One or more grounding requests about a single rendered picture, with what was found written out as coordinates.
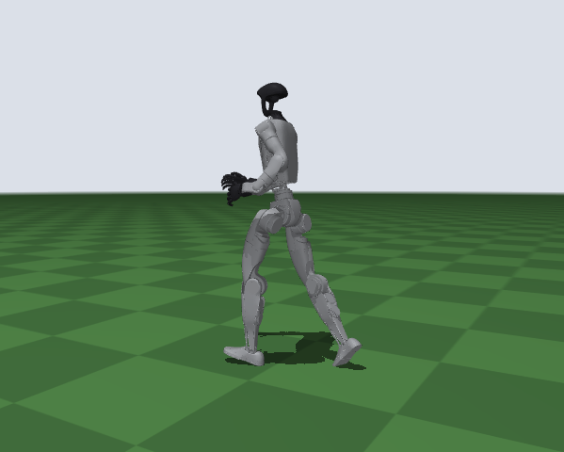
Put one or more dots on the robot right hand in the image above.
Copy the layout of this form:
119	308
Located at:
235	177

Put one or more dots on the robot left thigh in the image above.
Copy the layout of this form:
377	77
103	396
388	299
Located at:
257	242

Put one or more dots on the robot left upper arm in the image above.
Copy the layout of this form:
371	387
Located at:
266	131

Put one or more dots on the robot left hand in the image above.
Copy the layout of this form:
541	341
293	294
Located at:
236	192

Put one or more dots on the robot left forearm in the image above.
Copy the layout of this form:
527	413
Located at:
266	179

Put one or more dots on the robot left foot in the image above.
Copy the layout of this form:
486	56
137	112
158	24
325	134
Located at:
240	353

